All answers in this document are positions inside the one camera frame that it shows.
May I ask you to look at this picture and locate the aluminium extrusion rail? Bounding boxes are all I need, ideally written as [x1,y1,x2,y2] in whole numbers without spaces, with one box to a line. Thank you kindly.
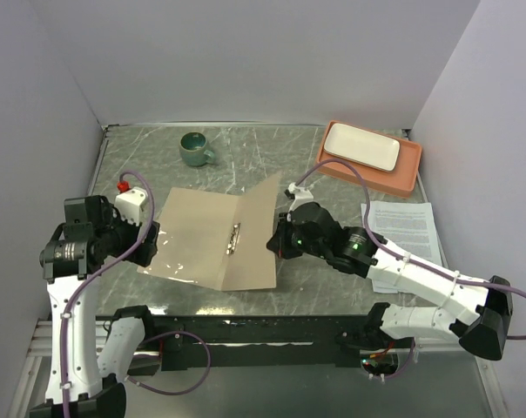
[27,320,52,357]

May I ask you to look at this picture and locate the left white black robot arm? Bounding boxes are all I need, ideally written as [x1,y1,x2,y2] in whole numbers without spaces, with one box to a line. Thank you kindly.
[29,187,159,417]

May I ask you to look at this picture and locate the metal folder clip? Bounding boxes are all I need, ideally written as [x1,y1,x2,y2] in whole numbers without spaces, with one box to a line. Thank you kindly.
[226,223,241,255]

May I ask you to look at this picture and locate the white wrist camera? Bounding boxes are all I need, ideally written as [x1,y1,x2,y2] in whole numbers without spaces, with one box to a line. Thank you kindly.
[114,180,148,226]
[285,182,314,212]

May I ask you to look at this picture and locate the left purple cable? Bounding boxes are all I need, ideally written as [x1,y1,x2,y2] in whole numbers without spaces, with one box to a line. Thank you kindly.
[60,172,212,418]

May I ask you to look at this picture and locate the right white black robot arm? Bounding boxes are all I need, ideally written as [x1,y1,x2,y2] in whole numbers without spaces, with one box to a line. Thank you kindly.
[266,202,512,361]

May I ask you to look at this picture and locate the salmon rectangular tray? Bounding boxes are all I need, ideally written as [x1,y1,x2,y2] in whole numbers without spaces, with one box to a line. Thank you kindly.
[315,121,421,199]

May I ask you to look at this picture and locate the white rectangular plate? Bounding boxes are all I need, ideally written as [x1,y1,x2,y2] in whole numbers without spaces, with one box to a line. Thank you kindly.
[324,123,401,172]

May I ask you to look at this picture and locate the purple cable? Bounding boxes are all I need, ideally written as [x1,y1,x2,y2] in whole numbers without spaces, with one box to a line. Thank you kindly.
[60,172,212,418]
[293,158,526,382]

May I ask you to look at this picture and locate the white printed paper sheets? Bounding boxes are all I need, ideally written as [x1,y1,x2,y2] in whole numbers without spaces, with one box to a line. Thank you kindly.
[360,200,444,293]

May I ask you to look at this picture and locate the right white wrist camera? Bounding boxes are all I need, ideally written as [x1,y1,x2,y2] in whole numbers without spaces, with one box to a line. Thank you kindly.
[285,182,314,212]

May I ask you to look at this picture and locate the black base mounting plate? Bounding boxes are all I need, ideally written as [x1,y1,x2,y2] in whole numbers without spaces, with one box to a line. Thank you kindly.
[104,313,415,372]

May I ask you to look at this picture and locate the teal ceramic mug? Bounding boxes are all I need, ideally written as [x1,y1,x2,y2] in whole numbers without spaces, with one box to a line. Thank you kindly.
[179,132,216,167]

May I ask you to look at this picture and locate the beige cardboard folder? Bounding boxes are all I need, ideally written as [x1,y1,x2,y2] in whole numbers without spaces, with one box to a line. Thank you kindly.
[138,172,281,292]

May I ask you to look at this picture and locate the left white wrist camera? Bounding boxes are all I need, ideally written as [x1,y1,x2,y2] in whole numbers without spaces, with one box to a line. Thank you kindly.
[114,180,148,226]

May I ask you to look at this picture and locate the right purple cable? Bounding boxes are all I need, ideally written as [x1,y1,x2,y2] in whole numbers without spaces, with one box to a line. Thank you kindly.
[293,158,526,382]

